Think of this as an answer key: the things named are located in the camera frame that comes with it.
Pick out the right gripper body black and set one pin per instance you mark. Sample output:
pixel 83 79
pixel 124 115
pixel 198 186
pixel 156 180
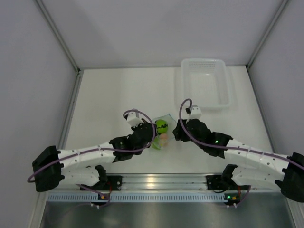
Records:
pixel 181 135

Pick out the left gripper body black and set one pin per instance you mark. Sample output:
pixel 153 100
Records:
pixel 145 123

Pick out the pink fake egg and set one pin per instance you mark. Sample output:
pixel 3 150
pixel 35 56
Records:
pixel 163 136

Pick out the green fake melon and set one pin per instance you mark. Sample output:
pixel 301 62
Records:
pixel 161 126

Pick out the clear zip top bag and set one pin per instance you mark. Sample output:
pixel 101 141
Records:
pixel 171 124

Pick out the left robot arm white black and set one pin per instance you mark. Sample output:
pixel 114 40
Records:
pixel 60 168

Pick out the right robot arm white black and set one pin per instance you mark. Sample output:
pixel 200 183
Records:
pixel 247 166

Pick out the white plastic basket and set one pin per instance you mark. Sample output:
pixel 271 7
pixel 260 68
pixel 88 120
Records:
pixel 206 82

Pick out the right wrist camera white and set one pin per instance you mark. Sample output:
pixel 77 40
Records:
pixel 194 112

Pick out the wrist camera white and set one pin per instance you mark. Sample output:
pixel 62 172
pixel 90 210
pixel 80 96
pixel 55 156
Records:
pixel 194 112
pixel 132 118

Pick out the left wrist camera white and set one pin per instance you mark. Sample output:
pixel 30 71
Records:
pixel 132 118

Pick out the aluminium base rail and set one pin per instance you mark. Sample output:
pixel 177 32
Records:
pixel 174 181

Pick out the white slotted cable duct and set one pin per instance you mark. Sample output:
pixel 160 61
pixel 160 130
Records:
pixel 141 197

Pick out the left aluminium frame post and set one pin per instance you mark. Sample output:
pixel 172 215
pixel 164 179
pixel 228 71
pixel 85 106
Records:
pixel 52 25

